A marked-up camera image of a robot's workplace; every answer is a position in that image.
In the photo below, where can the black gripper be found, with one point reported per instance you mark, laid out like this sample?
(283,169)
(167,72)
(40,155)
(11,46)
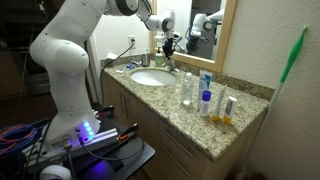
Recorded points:
(168,44)

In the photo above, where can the chrome faucet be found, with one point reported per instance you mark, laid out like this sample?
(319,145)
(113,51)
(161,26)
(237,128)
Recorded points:
(172,65)

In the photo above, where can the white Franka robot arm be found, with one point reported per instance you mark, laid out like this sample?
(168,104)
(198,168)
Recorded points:
(66,56)

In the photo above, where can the green soap dispenser bottle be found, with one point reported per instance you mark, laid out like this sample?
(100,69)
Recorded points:
(159,59)

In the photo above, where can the grey metal cup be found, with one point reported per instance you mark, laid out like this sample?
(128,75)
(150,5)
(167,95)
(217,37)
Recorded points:
(145,60)

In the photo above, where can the white oval sink basin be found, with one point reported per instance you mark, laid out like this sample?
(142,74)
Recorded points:
(153,77)

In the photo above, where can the clear plastic bottle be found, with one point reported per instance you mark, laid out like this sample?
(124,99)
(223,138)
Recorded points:
(187,89)

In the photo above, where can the blue toothbrush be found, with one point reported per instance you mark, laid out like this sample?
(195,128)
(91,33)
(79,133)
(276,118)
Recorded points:
(130,66)

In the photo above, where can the white blue standing tube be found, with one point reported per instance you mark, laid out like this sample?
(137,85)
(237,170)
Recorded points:
(203,83)

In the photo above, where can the small white counter item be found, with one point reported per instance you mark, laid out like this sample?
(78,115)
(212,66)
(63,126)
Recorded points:
(119,71)

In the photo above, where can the small bottle blue cap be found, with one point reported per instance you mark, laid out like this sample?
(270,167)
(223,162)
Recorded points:
(205,104)

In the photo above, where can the thin white tube orange cap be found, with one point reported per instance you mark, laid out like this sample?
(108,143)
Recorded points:
(219,104)

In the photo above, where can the wooden vanity cabinet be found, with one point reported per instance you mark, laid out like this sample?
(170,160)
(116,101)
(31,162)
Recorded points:
(146,130)

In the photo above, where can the short white tube orange cap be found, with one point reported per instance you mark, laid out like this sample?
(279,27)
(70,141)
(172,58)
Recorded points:
(229,110)

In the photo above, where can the black orange clamp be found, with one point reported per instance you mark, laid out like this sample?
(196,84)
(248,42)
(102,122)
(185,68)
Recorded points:
(106,111)
(128,131)

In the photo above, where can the black cart top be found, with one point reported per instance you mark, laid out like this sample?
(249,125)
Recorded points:
(133,156)

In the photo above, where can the white round object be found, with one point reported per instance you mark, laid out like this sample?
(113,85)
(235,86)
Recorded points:
(55,172)

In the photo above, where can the white wall outlet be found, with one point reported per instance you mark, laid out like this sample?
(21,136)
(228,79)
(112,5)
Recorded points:
(132,42)

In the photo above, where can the wood framed wall mirror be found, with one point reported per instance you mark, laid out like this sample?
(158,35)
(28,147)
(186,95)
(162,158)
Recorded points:
(220,36)

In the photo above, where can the aluminium mounting rail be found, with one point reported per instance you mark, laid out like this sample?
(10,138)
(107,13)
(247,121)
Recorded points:
(100,140)

